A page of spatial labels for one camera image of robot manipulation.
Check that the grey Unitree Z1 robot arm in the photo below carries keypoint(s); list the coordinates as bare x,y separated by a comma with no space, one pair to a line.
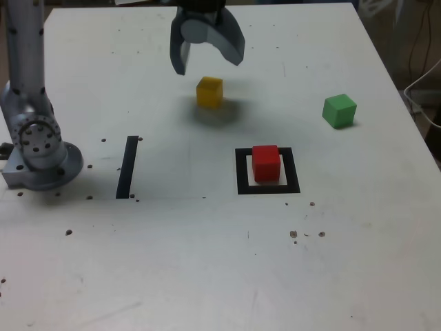
27,86

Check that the black tape strip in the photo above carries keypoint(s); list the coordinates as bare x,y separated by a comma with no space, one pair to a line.
126,169

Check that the yellow cube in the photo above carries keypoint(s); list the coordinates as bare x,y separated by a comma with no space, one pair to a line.
208,93

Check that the red cube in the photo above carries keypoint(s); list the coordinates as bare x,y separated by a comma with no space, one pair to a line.
265,165

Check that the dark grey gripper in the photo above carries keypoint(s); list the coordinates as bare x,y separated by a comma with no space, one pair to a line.
201,14

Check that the green cube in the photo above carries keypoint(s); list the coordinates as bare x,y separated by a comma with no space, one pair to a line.
339,112

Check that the black tape square outline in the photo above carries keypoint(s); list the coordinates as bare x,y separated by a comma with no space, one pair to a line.
241,186

